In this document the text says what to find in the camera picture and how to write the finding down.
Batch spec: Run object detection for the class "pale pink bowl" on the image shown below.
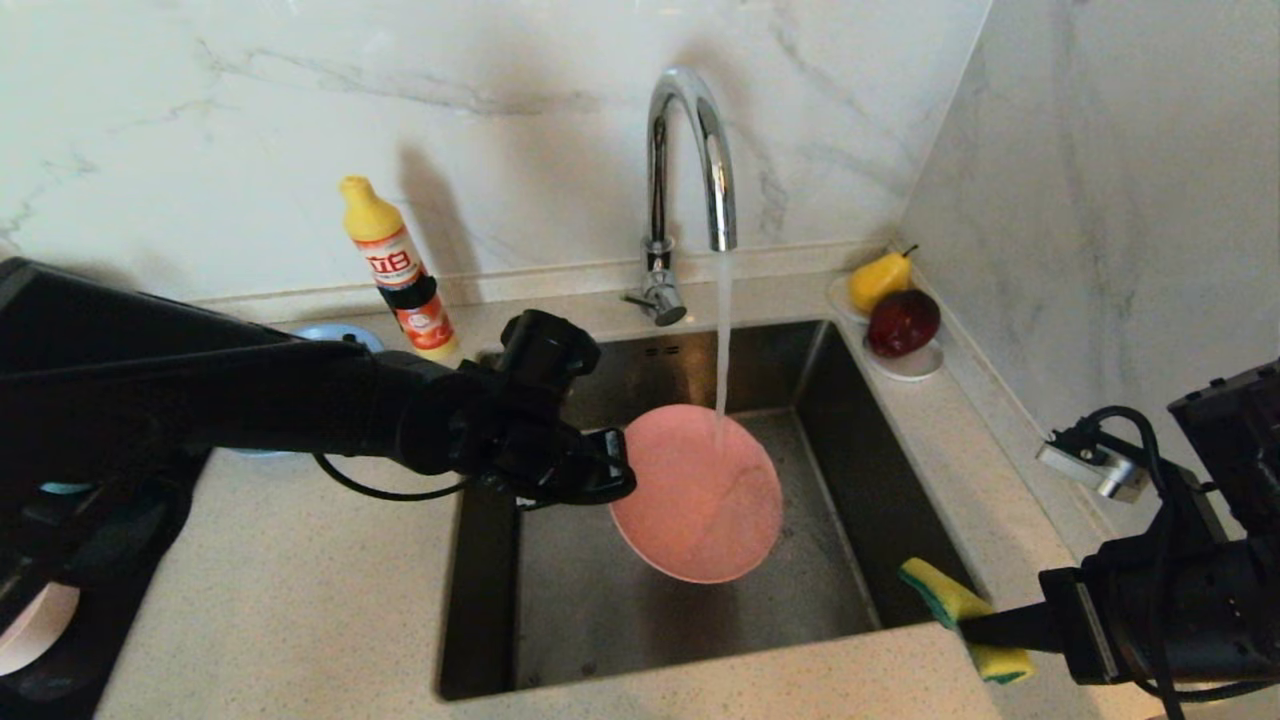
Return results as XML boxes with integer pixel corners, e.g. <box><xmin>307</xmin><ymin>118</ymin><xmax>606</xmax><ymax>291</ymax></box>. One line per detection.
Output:
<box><xmin>0</xmin><ymin>583</ymin><xmax>81</xmax><ymax>678</ymax></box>

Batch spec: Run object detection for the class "black glass cooktop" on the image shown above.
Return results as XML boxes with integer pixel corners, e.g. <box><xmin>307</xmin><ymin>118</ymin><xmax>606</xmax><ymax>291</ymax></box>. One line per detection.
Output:
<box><xmin>0</xmin><ymin>450</ymin><xmax>213</xmax><ymax>720</ymax></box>

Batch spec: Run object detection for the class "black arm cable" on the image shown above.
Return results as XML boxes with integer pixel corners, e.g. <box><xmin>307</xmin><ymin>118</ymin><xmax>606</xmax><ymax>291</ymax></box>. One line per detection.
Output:
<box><xmin>1075</xmin><ymin>405</ymin><xmax>1280</xmax><ymax>720</ymax></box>
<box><xmin>313</xmin><ymin>453</ymin><xmax>471</xmax><ymax>503</ymax></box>

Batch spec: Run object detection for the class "blue grey plate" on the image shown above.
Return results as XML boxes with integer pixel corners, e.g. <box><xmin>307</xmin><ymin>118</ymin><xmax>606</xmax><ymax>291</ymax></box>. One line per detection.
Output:
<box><xmin>228</xmin><ymin>322</ymin><xmax>387</xmax><ymax>459</ymax></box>

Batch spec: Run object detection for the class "yellow pear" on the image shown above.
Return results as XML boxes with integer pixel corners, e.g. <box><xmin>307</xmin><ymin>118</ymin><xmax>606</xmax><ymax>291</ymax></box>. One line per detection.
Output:
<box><xmin>849</xmin><ymin>245</ymin><xmax>920</xmax><ymax>315</ymax></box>

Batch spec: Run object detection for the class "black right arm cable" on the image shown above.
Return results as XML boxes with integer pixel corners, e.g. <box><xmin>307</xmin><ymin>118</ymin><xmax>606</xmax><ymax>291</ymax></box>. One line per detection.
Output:
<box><xmin>1075</xmin><ymin>405</ymin><xmax>1280</xmax><ymax>720</ymax></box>

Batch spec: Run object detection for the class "small white fruit dish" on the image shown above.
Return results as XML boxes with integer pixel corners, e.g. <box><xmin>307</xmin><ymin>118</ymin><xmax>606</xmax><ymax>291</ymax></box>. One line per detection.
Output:
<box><xmin>828</xmin><ymin>274</ymin><xmax>946</xmax><ymax>383</ymax></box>

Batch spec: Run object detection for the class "yellow green sponge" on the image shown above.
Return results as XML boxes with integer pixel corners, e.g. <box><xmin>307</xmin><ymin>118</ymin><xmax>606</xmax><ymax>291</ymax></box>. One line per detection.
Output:
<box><xmin>898</xmin><ymin>557</ymin><xmax>1037</xmax><ymax>686</ymax></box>

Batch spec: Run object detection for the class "pink plate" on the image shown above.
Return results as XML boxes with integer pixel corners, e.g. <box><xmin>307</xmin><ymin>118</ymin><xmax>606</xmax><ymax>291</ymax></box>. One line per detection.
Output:
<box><xmin>609</xmin><ymin>404</ymin><xmax>784</xmax><ymax>585</ymax></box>

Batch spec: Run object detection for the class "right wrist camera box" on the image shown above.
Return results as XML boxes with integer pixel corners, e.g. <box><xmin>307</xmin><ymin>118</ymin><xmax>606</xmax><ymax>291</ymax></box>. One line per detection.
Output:
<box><xmin>1035</xmin><ymin>425</ymin><xmax>1151</xmax><ymax>504</ymax></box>

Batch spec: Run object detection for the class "dark red apple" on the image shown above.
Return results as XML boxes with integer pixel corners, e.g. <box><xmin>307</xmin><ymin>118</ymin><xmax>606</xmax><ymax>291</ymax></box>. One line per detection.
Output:
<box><xmin>867</xmin><ymin>289</ymin><xmax>943</xmax><ymax>359</ymax></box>

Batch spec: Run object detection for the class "chrome gooseneck faucet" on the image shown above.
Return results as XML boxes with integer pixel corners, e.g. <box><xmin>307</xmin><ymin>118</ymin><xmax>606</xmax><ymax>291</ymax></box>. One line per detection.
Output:
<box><xmin>620</xmin><ymin>66</ymin><xmax>740</xmax><ymax>327</ymax></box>

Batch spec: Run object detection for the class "stainless steel sink basin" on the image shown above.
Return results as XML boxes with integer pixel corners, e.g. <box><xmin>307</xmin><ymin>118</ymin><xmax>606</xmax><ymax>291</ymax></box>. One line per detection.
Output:
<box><xmin>437</xmin><ymin>320</ymin><xmax>991</xmax><ymax>702</ymax></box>

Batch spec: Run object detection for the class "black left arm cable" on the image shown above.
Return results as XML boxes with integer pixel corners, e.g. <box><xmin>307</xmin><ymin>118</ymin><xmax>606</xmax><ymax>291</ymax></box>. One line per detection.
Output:
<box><xmin>313</xmin><ymin>453</ymin><xmax>471</xmax><ymax>503</ymax></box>

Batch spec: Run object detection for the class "orange dish soap bottle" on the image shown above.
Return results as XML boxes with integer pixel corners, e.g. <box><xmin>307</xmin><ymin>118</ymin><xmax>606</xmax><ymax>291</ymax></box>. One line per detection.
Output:
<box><xmin>340</xmin><ymin>176</ymin><xmax>463</xmax><ymax>363</ymax></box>

